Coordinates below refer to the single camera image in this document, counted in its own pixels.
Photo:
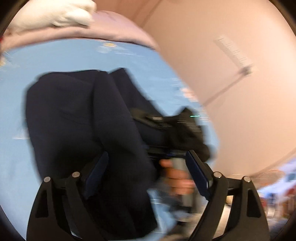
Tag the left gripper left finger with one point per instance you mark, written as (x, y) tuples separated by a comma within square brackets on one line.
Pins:
[(59, 211)]

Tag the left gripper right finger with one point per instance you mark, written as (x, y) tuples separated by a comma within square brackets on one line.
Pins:
[(247, 220)]

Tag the dark navy jacket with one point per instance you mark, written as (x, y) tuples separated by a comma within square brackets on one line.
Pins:
[(81, 121)]

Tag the person right hand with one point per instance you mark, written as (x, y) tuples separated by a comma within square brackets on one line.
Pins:
[(178, 181)]

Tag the light blue floral bedsheet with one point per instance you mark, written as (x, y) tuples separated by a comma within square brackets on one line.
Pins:
[(20, 68)]

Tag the white power strip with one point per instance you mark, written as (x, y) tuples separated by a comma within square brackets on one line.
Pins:
[(238, 57)]

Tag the pink quilt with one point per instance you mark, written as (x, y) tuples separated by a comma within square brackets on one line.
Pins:
[(107, 25)]

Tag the white fluffy pillow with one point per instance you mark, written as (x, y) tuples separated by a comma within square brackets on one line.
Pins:
[(40, 14)]

